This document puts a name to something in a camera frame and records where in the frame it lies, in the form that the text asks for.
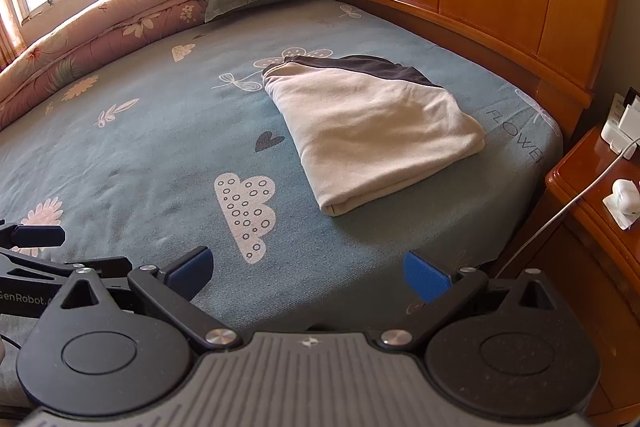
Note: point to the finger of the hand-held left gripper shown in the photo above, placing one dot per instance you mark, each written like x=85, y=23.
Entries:
x=40, y=236
x=40, y=266

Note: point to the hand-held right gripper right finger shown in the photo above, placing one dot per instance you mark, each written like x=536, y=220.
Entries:
x=425, y=276

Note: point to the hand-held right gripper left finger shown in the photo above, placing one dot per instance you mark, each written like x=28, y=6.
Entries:
x=192, y=271

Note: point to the cream and black printed sweatshirt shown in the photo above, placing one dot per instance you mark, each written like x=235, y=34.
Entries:
x=375, y=132

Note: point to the wooden nightstand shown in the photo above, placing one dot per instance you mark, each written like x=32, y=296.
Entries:
x=590, y=217

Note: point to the folded pink floral quilt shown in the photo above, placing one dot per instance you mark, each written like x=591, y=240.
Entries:
x=100, y=37

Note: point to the white earbud case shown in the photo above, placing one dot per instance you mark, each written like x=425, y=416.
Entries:
x=625, y=194

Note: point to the pink floral curtain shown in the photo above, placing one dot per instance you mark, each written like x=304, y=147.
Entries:
x=10, y=22

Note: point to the white charger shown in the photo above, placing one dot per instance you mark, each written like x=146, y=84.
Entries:
x=620, y=127

